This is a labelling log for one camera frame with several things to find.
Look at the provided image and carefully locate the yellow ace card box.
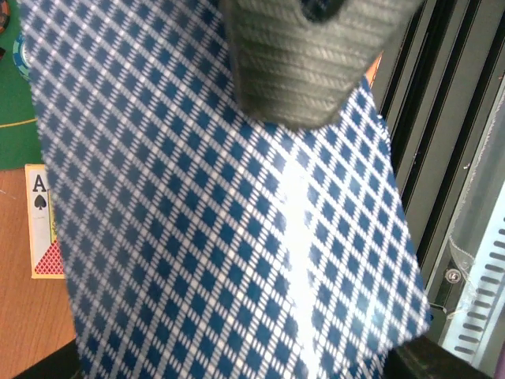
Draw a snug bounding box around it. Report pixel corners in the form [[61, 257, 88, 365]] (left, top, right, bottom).
[[24, 164, 65, 279]]

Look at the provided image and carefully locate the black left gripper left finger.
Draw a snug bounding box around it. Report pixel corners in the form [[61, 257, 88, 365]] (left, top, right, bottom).
[[23, 340, 81, 379]]

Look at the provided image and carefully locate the black front frame rail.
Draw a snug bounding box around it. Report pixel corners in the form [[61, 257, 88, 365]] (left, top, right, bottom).
[[370, 0, 505, 313]]

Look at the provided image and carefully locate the green round poker mat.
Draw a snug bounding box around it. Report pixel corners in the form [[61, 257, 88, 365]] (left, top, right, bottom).
[[1, 1, 43, 170]]

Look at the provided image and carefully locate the light blue cable duct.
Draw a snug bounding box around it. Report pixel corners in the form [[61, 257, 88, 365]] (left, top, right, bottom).
[[441, 215, 505, 368]]

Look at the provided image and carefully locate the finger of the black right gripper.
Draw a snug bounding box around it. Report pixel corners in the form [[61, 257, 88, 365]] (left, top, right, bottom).
[[219, 1, 421, 129]]

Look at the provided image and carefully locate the blue backed card deck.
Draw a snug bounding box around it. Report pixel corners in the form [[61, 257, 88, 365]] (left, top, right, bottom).
[[20, 1, 430, 378]]

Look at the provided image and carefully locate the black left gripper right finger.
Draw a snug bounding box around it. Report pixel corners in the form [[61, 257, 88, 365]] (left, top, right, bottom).
[[386, 336, 489, 379]]

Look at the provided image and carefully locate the green chip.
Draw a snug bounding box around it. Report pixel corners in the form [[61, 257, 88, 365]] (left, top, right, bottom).
[[13, 33, 31, 82]]

